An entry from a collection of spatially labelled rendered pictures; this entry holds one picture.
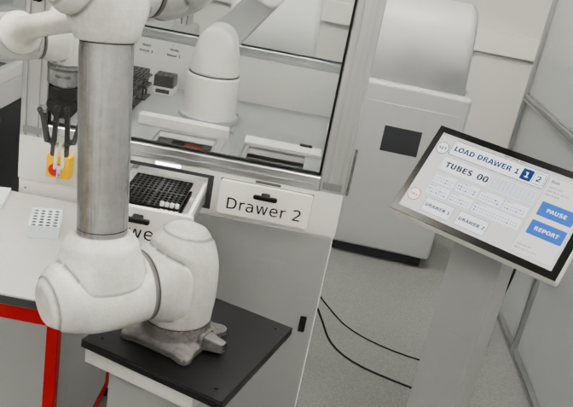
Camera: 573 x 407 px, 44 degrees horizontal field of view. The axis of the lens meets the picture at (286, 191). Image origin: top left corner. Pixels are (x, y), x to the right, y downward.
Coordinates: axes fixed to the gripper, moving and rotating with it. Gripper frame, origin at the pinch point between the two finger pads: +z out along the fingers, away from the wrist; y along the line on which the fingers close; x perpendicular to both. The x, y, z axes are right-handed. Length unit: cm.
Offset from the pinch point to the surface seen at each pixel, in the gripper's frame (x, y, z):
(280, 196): 9, 65, 8
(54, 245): -7.3, 1.2, 23.6
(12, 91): 106, -32, 15
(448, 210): -12, 110, -2
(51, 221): 0.4, -1.0, 20.1
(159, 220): -15.2, 28.5, 9.1
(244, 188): 12, 54, 8
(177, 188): 10.5, 33.5, 9.9
